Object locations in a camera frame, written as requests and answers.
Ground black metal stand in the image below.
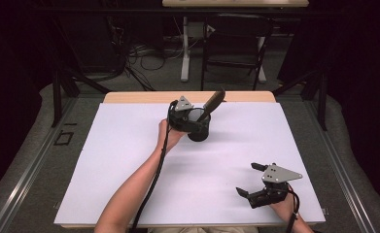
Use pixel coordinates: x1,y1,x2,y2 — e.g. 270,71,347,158
272,68,328,132
51,68,113,128

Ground person's right hand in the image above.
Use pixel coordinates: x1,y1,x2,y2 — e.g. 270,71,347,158
269,191,301,225

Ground person's left hand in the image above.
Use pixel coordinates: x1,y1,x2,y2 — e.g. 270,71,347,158
155,117,188,153

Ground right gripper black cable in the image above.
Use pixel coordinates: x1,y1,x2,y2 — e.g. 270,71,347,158
285,183,301,233

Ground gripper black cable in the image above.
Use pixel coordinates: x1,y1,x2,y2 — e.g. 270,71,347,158
285,183,301,233
130,100,180,233

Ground black folding chair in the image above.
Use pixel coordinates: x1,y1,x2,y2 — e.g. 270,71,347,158
199,13,276,92

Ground black mesh pen holder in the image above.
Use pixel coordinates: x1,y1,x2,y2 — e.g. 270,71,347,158
186,107,212,143

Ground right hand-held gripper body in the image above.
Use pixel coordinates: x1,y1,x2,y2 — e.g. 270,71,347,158
247,163,304,210

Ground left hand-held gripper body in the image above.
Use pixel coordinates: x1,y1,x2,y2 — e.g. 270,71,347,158
167,95,202,134

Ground wooden desk with white legs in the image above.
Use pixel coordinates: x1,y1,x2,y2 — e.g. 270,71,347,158
161,0,310,83

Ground white table mat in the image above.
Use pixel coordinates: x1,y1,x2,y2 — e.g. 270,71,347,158
53,102,327,226

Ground tangle of floor cables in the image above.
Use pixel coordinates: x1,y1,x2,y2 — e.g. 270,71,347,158
106,16,166,92

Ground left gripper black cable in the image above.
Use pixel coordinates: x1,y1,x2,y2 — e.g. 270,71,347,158
130,100,180,233

